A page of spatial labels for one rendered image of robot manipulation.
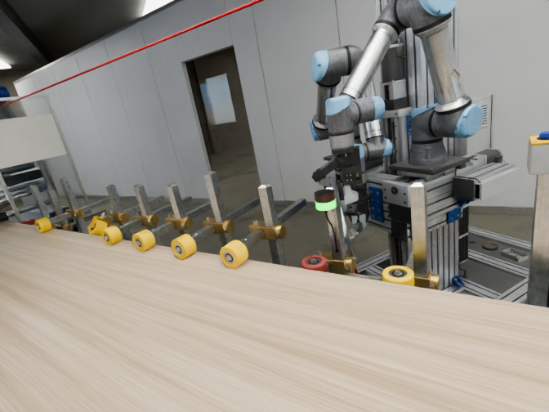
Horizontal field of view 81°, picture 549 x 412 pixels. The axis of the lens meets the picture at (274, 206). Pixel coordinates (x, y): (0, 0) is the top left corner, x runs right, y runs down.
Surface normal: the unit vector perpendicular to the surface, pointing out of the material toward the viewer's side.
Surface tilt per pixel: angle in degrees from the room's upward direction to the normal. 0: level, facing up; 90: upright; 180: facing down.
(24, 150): 90
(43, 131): 90
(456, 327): 0
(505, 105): 90
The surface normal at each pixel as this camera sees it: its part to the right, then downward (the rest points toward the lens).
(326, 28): -0.54, 0.36
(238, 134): 0.44, 0.21
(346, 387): -0.18, -0.93
